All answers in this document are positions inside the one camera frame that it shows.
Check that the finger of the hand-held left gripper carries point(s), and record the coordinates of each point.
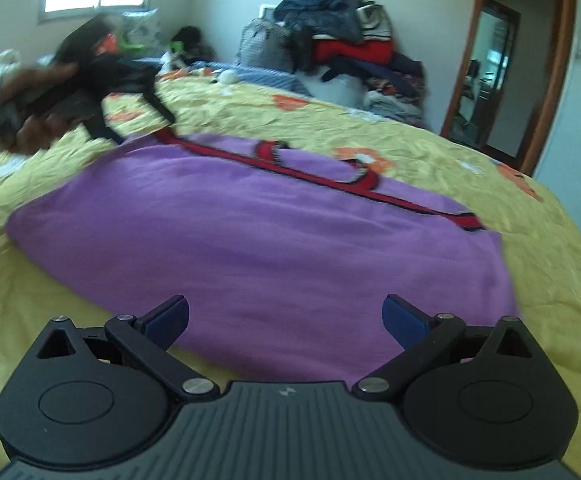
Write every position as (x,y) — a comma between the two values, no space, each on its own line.
(101,127)
(160,105)

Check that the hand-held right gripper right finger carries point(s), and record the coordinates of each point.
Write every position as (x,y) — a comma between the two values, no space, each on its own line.
(401,321)

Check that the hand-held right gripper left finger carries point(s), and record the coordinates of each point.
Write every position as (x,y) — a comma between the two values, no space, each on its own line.
(168,319)

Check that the purple shirt with red trim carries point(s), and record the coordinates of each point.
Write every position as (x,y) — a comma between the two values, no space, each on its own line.
(250,240)

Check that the pile of dark clothes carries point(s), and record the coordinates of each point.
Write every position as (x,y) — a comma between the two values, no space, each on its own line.
(360,45)

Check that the person's left hand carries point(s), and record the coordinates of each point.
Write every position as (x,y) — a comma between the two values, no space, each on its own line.
(40,132)

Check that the clear plastic bag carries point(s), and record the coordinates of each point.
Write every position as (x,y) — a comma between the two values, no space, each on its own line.
(140,25)

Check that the black and green object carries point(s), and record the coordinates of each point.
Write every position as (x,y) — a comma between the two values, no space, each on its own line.
(188,40)

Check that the white ball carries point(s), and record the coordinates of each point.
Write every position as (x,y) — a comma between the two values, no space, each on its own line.
(228,76)

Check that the blue striped cloth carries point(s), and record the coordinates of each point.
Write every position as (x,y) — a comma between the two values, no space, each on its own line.
(265,77)

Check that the grey checked bag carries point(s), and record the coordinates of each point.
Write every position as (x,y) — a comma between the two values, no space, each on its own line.
(263,45)

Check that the yellow floral bedspread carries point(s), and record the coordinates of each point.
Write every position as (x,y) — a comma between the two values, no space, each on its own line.
(510,220)

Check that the wooden door frame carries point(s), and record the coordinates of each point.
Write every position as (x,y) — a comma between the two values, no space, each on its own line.
(545,75)

